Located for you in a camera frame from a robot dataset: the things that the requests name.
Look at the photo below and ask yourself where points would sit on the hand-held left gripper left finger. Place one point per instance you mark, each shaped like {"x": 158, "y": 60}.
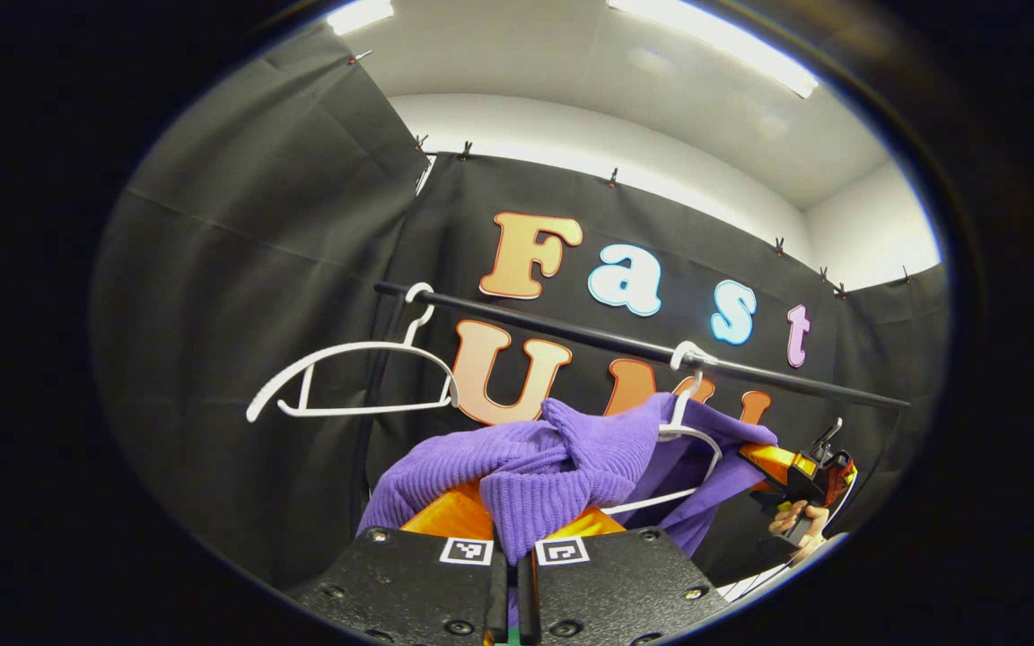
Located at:
{"x": 409, "y": 583}

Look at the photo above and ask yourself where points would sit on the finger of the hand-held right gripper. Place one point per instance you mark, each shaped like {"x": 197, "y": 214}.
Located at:
{"x": 773, "y": 462}

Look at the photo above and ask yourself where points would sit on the white plastic hanger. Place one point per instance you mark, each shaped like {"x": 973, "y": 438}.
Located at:
{"x": 364, "y": 346}
{"x": 680, "y": 408}

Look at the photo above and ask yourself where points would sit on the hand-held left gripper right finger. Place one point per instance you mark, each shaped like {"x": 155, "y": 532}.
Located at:
{"x": 616, "y": 583}

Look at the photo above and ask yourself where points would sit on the black clothes rack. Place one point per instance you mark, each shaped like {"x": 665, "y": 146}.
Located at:
{"x": 625, "y": 342}

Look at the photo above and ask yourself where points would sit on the ceiling light strip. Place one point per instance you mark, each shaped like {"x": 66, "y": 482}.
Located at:
{"x": 714, "y": 45}
{"x": 360, "y": 13}

